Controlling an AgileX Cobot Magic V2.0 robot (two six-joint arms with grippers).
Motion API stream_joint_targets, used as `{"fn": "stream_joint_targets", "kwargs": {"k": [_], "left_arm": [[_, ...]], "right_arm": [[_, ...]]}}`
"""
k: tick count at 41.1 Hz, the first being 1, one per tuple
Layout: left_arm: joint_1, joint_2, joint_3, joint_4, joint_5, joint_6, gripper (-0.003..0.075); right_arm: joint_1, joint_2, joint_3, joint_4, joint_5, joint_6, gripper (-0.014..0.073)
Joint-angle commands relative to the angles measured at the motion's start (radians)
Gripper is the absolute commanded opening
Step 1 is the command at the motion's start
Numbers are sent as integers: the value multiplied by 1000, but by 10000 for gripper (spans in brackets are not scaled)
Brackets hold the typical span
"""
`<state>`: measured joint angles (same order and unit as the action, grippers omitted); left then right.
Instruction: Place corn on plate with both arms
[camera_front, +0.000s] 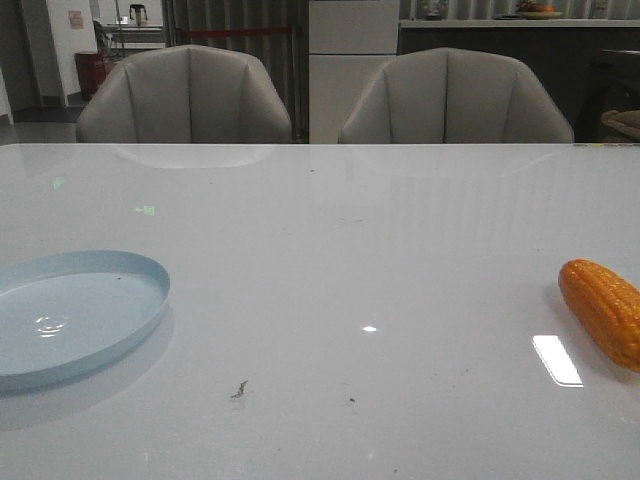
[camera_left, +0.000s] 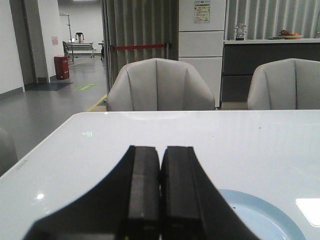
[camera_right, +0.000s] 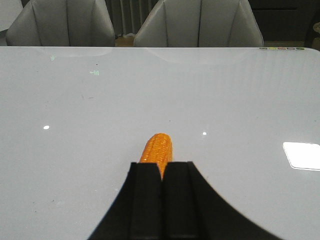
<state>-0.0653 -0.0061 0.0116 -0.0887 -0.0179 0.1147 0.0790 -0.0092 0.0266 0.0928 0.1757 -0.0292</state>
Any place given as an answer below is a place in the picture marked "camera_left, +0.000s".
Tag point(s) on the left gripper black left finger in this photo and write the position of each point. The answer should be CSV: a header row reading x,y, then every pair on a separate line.
x,y
124,205

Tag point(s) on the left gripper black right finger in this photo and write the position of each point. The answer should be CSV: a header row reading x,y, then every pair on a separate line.
x,y
192,207

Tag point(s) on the light blue plate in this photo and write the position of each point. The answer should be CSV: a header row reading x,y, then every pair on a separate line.
x,y
265,220

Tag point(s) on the grey upholstered chair, middle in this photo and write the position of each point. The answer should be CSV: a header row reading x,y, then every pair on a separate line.
x,y
159,84

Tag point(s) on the grey upholstered chair, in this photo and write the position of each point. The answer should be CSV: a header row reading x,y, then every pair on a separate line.
x,y
159,84
288,84

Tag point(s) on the grey chair, left edge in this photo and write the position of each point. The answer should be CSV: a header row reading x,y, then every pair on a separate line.
x,y
8,153

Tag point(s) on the dark floor mat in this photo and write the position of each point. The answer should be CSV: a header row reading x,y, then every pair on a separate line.
x,y
48,86

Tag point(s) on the red waste bin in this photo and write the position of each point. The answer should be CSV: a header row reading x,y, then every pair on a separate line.
x,y
61,64

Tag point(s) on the grey upholstered chair, right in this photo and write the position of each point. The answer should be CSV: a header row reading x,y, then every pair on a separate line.
x,y
288,84

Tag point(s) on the red barrier belt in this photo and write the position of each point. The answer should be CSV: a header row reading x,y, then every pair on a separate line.
x,y
165,46

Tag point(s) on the distant folding table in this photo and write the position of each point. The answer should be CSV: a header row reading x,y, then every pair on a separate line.
x,y
69,48

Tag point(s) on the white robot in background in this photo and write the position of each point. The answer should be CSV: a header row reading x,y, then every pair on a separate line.
x,y
79,37

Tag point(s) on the glass ornament on counter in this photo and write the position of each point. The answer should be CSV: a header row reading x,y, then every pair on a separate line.
x,y
240,31

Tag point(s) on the white cabinet with drawers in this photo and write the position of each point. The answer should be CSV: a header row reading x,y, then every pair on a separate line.
x,y
202,44

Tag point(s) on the fruit bowl on counter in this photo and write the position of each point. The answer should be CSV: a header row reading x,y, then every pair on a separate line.
x,y
288,35

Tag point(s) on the colourful wall poster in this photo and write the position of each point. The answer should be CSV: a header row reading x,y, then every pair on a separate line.
x,y
202,9

